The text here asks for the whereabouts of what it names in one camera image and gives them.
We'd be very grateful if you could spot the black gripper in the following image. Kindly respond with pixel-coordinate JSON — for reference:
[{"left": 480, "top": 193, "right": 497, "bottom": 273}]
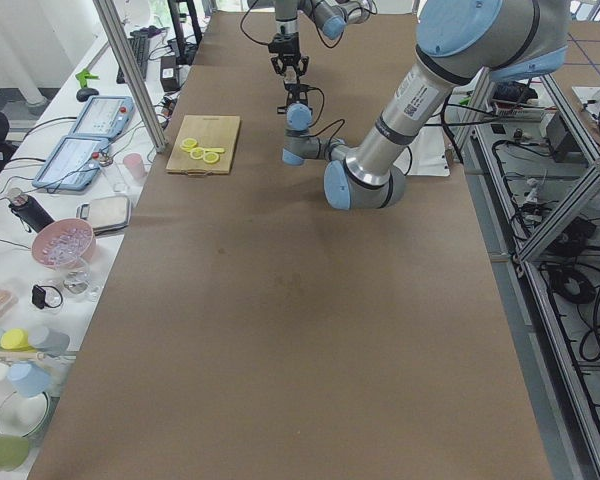
[
  {"left": 276, "top": 83, "right": 314, "bottom": 113},
  {"left": 268, "top": 32, "right": 309, "bottom": 77}
]

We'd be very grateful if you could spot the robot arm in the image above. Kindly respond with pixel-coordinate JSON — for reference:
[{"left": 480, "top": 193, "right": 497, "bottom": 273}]
[
  {"left": 268, "top": 1, "right": 571, "bottom": 210},
  {"left": 267, "top": 0, "right": 377, "bottom": 84}
]

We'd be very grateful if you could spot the pink cup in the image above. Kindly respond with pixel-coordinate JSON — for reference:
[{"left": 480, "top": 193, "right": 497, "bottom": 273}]
[{"left": 123, "top": 153, "right": 147, "bottom": 185}]

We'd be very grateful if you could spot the wooden cutting board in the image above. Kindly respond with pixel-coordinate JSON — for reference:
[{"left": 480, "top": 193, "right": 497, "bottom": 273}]
[{"left": 166, "top": 115, "right": 241, "bottom": 176}]

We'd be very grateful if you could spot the lemon slice top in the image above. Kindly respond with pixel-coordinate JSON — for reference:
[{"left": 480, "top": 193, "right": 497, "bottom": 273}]
[{"left": 202, "top": 152, "right": 220, "bottom": 165}]

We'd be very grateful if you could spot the lemon slice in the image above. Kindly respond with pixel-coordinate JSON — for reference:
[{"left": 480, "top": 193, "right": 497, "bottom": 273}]
[
  {"left": 202, "top": 152, "right": 220, "bottom": 165},
  {"left": 180, "top": 138, "right": 198, "bottom": 152},
  {"left": 189, "top": 147, "right": 205, "bottom": 160}
]

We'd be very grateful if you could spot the lemon slice middle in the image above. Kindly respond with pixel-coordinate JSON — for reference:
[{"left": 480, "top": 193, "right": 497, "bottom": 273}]
[{"left": 189, "top": 147, "right": 205, "bottom": 160}]

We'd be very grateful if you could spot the lemon slice bottom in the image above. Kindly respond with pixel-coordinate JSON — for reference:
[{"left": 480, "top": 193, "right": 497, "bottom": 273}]
[{"left": 180, "top": 138, "right": 198, "bottom": 152}]

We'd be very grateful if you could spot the black keyboard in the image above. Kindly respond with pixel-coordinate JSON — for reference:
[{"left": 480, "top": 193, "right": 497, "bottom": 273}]
[{"left": 127, "top": 30, "right": 150, "bottom": 80}]

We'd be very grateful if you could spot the upper teach pendant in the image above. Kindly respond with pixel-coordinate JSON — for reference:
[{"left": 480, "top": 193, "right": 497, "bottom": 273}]
[{"left": 70, "top": 95, "right": 134, "bottom": 139}]

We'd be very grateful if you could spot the teach pendant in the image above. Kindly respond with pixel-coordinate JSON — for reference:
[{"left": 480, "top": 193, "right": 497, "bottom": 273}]
[
  {"left": 32, "top": 135, "right": 110, "bottom": 193},
  {"left": 70, "top": 95, "right": 134, "bottom": 139}
]

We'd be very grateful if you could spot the metal tray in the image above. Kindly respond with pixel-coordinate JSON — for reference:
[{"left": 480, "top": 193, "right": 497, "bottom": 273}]
[{"left": 76, "top": 195, "right": 132, "bottom": 235}]

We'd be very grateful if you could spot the lower teach pendant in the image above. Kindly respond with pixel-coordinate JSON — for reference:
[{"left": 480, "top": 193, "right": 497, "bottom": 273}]
[{"left": 32, "top": 135, "right": 110, "bottom": 193}]

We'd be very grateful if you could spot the pink bowl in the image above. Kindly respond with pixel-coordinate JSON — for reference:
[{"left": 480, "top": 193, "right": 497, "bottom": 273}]
[{"left": 31, "top": 218, "right": 96, "bottom": 269}]

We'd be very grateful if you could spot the black water bottle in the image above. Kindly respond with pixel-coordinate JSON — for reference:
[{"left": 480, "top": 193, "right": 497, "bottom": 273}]
[{"left": 7, "top": 188, "right": 54, "bottom": 232}]

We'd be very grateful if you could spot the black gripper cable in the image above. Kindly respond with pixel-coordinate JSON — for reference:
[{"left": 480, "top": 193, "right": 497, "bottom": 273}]
[
  {"left": 238, "top": 0, "right": 281, "bottom": 49},
  {"left": 304, "top": 87, "right": 349, "bottom": 151}
]

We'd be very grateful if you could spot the aluminium frame post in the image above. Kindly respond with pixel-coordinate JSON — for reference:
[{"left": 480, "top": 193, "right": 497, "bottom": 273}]
[{"left": 93, "top": 0, "right": 167, "bottom": 153}]

